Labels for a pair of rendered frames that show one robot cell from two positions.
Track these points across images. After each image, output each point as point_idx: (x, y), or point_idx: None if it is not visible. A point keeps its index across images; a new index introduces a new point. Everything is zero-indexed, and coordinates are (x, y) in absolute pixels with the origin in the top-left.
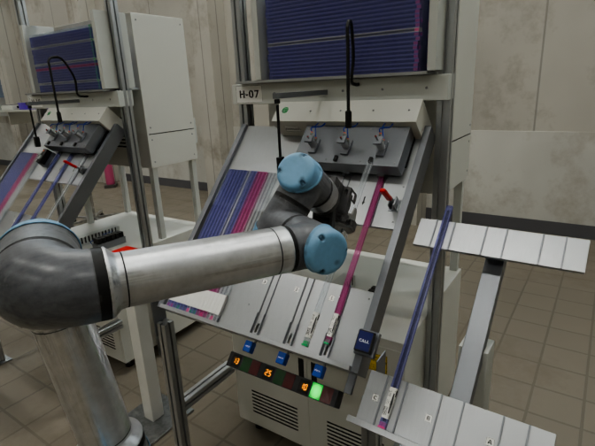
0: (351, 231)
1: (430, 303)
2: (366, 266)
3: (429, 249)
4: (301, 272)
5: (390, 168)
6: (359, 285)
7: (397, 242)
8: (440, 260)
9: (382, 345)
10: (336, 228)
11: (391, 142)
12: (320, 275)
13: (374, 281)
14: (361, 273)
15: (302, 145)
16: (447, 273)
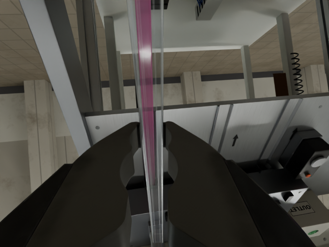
0: (82, 166)
1: (87, 3)
2: (191, 35)
3: (98, 72)
4: (262, 8)
5: (130, 209)
6: (189, 9)
7: (55, 93)
8: (82, 61)
9: None
10: (176, 159)
11: (144, 234)
12: (239, 10)
13: (175, 19)
14: (193, 26)
15: (289, 204)
16: (117, 47)
